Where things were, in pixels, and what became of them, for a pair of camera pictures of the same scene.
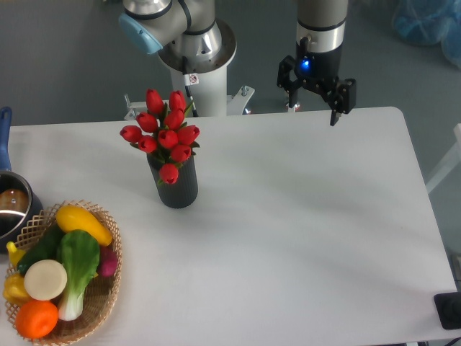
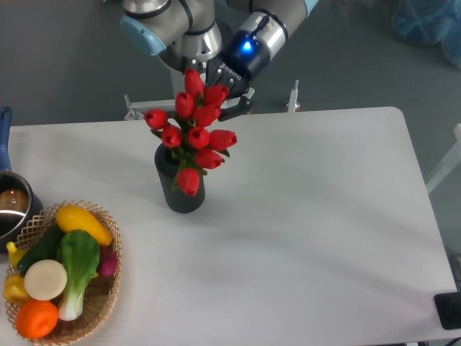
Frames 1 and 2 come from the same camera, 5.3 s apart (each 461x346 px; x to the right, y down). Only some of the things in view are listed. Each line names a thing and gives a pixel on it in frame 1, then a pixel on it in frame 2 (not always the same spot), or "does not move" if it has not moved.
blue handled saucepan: [21, 208] does not move
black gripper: [318, 69] → [243, 57]
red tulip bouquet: [161, 130] → [186, 132]
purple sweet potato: [108, 260] does not move
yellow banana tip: [15, 253] does not move
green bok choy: [79, 251] does not move
